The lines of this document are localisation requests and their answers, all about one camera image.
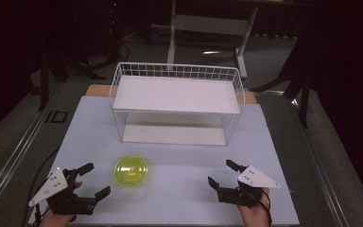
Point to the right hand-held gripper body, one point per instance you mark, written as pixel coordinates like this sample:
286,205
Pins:
249,188

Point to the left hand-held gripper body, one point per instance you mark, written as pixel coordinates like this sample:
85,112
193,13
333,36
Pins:
63,197

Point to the yellow-green plastic bowl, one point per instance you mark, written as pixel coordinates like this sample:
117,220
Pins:
131,170

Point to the person's left hand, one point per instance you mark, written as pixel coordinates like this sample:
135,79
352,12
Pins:
58,217

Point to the person's right hand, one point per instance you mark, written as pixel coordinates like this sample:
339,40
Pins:
255,209

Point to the black floor socket plate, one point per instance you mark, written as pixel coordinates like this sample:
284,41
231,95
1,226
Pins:
56,116

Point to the black stand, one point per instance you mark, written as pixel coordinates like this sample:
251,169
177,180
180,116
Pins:
296,78
55,66

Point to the metal floor rail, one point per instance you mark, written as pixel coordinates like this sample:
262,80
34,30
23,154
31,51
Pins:
323,173
12,151

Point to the white metal table frame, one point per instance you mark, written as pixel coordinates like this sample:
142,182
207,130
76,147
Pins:
211,28

